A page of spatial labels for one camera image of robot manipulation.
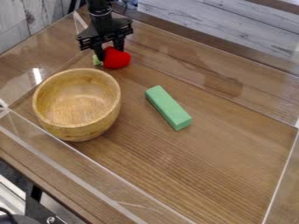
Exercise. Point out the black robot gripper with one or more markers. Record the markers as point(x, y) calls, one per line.
point(104, 29)

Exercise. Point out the red plush strawberry toy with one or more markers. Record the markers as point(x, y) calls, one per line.
point(115, 59)

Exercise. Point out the wooden bowl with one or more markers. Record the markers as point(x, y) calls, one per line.
point(76, 103)

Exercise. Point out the green rectangular block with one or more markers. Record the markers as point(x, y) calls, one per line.
point(167, 106)

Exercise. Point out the black table leg clamp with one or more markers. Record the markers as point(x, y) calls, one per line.
point(36, 210)

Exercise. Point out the clear acrylic tray wall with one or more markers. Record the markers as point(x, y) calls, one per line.
point(224, 171)

